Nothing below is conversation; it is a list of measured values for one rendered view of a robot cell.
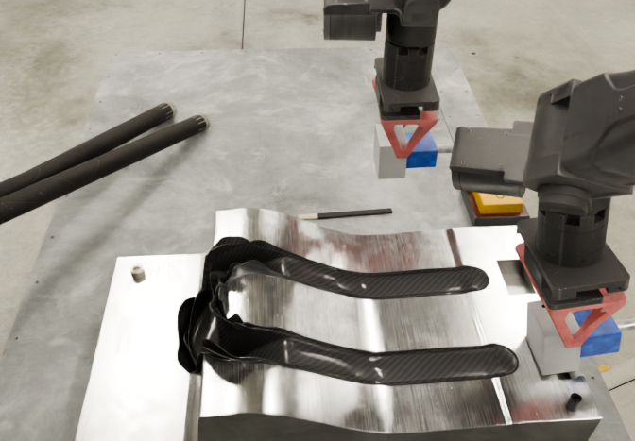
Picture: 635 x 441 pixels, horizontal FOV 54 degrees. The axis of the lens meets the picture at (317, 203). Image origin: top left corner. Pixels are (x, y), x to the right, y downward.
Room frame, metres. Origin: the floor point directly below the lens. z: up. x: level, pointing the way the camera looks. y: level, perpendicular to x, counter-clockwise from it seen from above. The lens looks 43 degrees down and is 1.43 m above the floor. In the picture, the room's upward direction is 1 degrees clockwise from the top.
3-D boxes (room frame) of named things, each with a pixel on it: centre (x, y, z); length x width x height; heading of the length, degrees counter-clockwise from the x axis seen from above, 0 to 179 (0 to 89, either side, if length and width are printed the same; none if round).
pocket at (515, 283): (0.47, -0.24, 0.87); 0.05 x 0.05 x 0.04; 4
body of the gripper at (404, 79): (0.65, -0.10, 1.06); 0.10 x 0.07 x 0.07; 3
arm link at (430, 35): (0.65, -0.09, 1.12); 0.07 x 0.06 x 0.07; 89
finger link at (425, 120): (0.63, -0.10, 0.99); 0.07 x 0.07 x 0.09; 3
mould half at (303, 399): (0.41, -0.01, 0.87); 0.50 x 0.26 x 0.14; 94
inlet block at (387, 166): (0.65, -0.14, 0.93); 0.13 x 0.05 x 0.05; 94
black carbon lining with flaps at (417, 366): (0.40, -0.03, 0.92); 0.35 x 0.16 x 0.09; 94
